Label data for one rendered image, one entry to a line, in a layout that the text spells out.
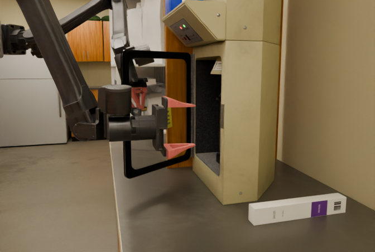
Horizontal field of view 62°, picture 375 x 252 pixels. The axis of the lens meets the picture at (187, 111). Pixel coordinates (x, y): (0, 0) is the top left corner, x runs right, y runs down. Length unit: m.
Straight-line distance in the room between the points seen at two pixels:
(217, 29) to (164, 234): 0.54
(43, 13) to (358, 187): 1.00
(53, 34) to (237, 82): 0.48
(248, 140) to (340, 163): 0.37
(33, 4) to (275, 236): 0.75
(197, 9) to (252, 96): 0.28
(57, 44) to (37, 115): 5.12
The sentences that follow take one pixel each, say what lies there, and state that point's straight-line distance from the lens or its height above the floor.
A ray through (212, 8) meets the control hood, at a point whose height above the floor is 1.49.
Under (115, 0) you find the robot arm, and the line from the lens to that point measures 1.44.
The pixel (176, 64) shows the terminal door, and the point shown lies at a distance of 1.10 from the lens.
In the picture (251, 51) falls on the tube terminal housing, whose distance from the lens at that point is 0.90.
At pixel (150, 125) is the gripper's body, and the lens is 0.71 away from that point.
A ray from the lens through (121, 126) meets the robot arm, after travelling 0.70.
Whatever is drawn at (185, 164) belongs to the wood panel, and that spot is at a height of 0.95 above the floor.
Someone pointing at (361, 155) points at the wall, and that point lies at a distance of 1.10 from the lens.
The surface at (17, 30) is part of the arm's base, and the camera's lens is 1.48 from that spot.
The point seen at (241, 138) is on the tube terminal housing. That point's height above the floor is 1.14.
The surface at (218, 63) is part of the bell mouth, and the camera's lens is 0.99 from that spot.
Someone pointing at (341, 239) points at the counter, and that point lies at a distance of 0.87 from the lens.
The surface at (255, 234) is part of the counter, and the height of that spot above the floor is 0.94.
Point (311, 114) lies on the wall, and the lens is 1.27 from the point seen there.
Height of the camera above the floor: 1.34
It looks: 8 degrees down
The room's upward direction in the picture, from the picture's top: straight up
